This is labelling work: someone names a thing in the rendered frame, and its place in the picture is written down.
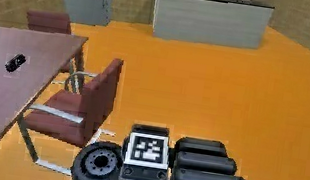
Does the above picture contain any brown wooden table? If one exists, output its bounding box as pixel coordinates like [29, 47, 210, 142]
[0, 24, 90, 180]

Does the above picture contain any dark red chair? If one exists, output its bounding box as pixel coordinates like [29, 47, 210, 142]
[17, 8, 106, 96]
[10, 45, 127, 180]

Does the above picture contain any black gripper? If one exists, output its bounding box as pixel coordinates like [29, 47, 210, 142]
[69, 136, 127, 180]

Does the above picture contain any grey kitchen counter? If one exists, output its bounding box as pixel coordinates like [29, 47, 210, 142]
[148, 0, 276, 54]

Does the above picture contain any black remote control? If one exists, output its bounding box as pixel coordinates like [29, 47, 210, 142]
[3, 51, 28, 76]

